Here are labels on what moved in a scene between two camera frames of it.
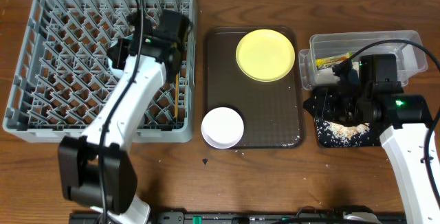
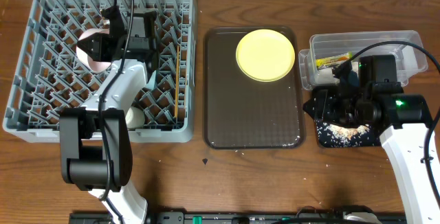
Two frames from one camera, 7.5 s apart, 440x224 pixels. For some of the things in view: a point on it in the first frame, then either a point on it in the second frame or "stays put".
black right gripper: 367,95 stays put
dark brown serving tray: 273,113 stays put
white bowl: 222,128 → 94,66
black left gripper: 117,55 → 93,47
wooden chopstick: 176,96 stays put
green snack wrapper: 331,60 stays put
